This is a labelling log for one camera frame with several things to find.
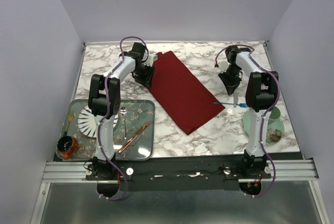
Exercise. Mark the silver table knife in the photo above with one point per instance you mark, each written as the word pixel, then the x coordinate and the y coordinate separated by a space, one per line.
pixel 235 99

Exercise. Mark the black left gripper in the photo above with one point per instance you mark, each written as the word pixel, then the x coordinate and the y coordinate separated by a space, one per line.
pixel 147 79

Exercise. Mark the rose gold knife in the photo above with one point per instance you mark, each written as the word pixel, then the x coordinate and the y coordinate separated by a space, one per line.
pixel 134 136

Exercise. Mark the gold fork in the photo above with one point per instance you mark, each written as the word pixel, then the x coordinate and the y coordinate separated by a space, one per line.
pixel 70 119

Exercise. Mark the light green cup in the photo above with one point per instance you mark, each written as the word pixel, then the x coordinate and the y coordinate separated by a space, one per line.
pixel 274 117

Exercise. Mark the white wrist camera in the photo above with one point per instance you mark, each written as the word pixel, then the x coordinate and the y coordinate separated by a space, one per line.
pixel 150 60
pixel 223 66

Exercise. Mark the dark red cloth napkin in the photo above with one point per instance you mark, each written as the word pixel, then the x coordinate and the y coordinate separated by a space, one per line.
pixel 184 98

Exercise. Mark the blue striped white plate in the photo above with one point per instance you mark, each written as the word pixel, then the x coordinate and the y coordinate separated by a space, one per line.
pixel 86 123

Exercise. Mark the black and orange cup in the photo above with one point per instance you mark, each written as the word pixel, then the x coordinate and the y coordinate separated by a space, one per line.
pixel 67 145

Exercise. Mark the light green plate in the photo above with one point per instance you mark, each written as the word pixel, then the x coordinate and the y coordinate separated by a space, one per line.
pixel 274 134

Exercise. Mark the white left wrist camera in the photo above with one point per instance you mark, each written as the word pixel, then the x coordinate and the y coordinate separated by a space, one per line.
pixel 150 60

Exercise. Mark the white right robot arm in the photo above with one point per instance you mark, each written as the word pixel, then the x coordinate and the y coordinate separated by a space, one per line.
pixel 262 94

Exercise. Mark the teal floral serving tray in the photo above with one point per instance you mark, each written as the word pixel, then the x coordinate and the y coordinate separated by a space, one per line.
pixel 139 113

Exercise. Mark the silver spoon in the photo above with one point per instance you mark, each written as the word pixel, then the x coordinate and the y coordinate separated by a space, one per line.
pixel 123 113

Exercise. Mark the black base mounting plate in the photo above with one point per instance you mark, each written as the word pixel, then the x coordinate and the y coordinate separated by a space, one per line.
pixel 214 183

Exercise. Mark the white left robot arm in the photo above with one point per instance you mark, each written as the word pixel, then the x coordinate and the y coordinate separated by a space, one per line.
pixel 105 100

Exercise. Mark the blue handled fork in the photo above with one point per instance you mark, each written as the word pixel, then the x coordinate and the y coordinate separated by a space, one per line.
pixel 241 105

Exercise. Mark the aluminium frame rail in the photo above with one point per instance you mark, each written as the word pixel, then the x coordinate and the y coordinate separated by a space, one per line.
pixel 79 172

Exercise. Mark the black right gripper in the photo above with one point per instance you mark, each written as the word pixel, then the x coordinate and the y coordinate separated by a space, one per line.
pixel 230 86

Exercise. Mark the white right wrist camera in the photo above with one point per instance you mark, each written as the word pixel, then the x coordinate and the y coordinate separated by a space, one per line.
pixel 223 66

